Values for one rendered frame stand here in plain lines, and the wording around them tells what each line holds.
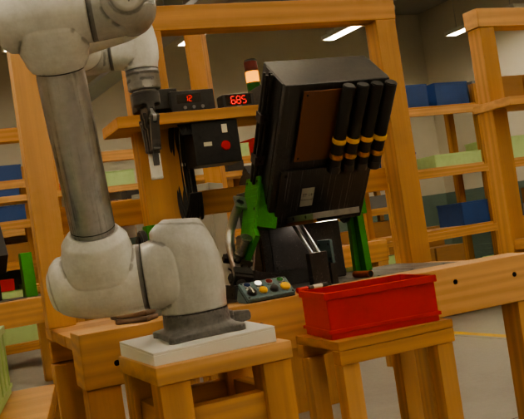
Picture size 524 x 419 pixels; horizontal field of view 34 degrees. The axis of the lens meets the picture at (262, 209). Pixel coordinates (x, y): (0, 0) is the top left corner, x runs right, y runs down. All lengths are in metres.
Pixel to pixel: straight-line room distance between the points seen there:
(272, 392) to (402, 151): 1.67
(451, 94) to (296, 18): 5.28
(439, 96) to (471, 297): 5.70
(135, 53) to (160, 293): 0.69
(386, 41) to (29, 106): 1.40
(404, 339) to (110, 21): 1.09
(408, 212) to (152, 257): 1.64
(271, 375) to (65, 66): 0.80
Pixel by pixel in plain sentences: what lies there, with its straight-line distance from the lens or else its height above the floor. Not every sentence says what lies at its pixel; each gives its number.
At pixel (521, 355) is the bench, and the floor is 0.57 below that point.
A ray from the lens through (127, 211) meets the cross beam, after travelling 3.04.
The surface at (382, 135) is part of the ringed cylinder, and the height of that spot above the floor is 1.34.
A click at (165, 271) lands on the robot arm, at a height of 1.04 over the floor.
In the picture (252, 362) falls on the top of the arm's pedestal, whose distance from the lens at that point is 1.90.
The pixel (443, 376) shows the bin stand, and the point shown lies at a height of 0.66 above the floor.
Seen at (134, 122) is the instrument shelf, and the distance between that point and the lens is 2.87.
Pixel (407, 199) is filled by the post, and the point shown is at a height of 1.13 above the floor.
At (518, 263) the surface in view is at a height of 0.87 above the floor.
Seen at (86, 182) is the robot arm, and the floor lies 1.26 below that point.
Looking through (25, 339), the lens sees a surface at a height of 0.29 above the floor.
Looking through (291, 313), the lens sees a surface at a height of 0.85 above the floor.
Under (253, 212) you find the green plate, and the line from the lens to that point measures 2.70.
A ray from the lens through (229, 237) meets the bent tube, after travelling 2.80.
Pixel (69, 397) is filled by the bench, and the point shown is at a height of 0.65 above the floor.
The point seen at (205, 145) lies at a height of 1.42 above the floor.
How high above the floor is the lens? 1.11
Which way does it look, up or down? 1 degrees up
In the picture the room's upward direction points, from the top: 8 degrees counter-clockwise
